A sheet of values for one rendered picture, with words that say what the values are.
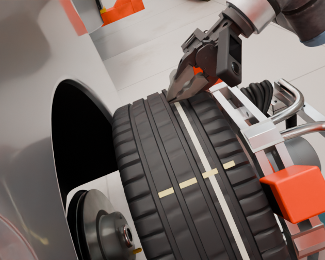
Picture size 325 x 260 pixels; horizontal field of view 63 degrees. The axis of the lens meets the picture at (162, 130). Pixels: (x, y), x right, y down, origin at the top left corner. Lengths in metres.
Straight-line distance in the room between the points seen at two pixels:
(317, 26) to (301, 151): 0.33
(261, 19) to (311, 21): 0.11
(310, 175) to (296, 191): 0.03
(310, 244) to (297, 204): 0.14
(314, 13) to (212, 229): 0.44
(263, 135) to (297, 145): 0.27
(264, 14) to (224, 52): 0.10
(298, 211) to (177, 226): 0.19
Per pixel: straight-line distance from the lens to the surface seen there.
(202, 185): 0.48
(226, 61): 0.49
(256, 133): 0.55
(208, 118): 0.53
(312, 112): 0.81
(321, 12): 0.62
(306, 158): 0.81
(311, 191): 0.48
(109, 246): 0.76
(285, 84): 0.87
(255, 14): 0.54
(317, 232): 0.60
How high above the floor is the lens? 1.50
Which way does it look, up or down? 37 degrees down
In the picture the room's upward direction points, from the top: 23 degrees counter-clockwise
